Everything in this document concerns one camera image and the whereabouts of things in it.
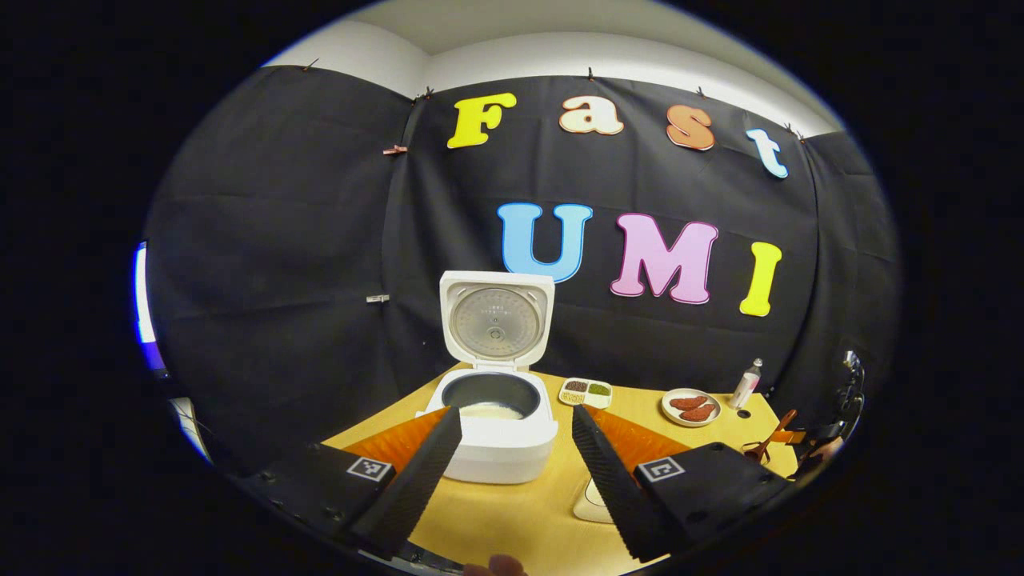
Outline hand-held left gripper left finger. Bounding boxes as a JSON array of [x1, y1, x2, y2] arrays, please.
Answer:
[[240, 406, 465, 562]]

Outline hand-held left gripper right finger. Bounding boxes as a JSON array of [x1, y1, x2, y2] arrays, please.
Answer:
[[571, 404, 794, 563]]

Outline clear container of rice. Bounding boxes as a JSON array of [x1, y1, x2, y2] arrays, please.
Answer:
[[572, 478, 616, 526]]

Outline wooden spoon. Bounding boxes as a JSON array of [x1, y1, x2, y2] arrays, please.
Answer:
[[742, 409, 799, 466]]

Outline white rice cooker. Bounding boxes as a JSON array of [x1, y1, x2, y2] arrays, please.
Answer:
[[416, 270, 560, 486]]

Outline white rice heap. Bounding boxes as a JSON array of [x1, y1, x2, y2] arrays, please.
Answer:
[[459, 401, 526, 422]]

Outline small clear bottle pink label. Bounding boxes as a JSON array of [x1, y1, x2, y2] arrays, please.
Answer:
[[727, 358, 764, 410]]

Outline white round plate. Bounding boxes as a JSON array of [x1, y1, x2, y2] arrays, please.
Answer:
[[661, 387, 723, 428]]

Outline white divided dish of grains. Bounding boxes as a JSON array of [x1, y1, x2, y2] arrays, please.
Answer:
[[558, 376, 614, 410]]

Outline black backdrop cloth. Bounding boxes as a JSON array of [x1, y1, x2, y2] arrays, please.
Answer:
[[144, 64, 901, 473]]

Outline bright light panel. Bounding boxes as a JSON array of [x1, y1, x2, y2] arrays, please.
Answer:
[[132, 242, 166, 374]]

